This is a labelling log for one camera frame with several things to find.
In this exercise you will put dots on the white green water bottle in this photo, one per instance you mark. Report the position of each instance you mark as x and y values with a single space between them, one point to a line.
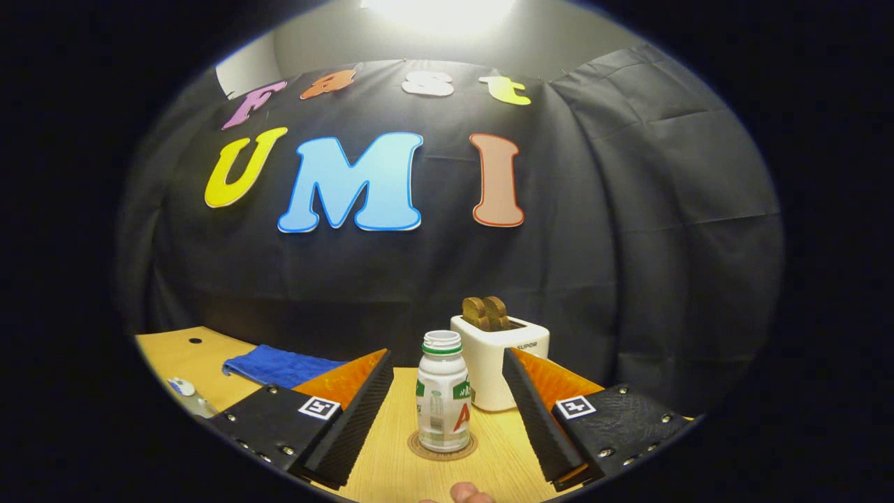
443 405

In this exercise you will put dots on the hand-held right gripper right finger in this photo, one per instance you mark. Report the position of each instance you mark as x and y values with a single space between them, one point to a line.
536 419

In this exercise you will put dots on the round brown coaster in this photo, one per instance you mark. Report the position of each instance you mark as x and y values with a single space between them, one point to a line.
419 449

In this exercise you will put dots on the blue towel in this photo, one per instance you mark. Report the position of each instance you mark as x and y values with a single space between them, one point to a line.
279 365

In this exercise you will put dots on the black backdrop cloth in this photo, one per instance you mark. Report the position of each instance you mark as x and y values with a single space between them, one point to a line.
628 244

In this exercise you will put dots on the white toaster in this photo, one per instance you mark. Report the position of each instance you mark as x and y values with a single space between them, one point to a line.
489 370

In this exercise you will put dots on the brown bread slice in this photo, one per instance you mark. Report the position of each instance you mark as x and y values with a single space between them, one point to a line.
475 313
499 313

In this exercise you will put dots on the ceiling light panel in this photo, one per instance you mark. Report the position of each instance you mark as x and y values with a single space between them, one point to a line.
440 14

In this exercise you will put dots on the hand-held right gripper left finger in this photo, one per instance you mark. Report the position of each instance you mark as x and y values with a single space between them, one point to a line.
356 423

